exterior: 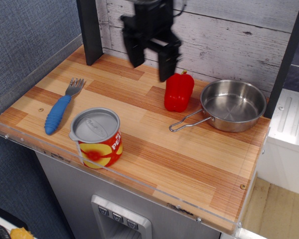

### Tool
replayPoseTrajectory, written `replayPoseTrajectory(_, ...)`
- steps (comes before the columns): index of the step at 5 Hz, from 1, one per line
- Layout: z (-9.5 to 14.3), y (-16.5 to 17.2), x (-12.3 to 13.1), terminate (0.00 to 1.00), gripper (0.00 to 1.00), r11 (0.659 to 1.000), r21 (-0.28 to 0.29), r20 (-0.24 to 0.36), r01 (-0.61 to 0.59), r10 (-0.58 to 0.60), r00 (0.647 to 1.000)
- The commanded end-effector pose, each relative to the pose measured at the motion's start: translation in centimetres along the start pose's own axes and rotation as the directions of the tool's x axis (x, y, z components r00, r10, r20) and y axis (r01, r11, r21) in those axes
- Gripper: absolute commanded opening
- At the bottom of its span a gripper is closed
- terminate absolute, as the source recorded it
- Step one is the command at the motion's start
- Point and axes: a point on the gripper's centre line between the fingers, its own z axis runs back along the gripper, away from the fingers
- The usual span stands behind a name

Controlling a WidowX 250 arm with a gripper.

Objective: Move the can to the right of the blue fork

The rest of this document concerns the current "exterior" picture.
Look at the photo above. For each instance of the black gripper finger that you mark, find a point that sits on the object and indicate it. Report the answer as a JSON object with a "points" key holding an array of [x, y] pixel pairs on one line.
{"points": [[167, 62], [134, 50]]}

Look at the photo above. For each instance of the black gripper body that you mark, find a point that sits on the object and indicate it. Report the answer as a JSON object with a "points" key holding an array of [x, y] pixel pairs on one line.
{"points": [[151, 24]]}

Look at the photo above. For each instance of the red peach can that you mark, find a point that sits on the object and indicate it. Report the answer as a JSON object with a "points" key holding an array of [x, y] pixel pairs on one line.
{"points": [[97, 134]]}

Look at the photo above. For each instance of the red bell pepper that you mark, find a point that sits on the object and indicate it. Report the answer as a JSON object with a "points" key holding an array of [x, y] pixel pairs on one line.
{"points": [[179, 88]]}

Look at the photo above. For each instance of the small steel pan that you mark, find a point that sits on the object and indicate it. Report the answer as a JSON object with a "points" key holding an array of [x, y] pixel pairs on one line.
{"points": [[229, 106]]}

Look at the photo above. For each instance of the white toy sink unit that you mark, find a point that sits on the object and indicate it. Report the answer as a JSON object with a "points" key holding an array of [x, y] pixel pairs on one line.
{"points": [[279, 162]]}

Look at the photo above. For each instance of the grey toy fridge cabinet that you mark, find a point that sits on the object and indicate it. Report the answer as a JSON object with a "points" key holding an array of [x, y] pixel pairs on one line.
{"points": [[74, 185]]}

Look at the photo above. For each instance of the yellow sponge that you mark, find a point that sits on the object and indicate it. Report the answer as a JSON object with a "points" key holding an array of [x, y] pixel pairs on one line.
{"points": [[21, 233]]}

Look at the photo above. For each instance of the white black tray corner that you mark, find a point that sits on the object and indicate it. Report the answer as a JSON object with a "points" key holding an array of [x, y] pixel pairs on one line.
{"points": [[8, 222]]}

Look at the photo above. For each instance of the dark grey left post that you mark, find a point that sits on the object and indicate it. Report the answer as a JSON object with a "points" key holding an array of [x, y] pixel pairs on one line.
{"points": [[90, 30]]}

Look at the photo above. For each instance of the dark grey post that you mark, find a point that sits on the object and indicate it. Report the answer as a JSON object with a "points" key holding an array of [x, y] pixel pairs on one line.
{"points": [[90, 30], [283, 71]]}

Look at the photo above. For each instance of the blue handled fork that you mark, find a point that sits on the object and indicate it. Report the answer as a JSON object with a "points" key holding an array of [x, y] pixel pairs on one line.
{"points": [[55, 115]]}

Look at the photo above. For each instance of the dark grey right post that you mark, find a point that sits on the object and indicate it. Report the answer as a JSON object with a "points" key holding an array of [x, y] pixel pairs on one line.
{"points": [[283, 71]]}

